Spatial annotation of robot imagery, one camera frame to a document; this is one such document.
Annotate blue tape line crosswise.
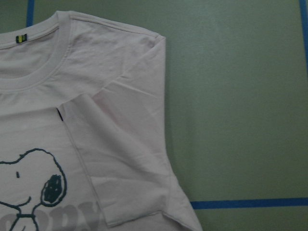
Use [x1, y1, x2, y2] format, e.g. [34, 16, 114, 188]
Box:
[191, 197, 308, 210]

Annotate pink Snoopy t-shirt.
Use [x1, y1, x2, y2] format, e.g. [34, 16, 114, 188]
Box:
[0, 11, 202, 231]

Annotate blue tape line lengthwise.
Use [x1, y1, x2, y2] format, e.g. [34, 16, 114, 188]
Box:
[298, 0, 308, 69]

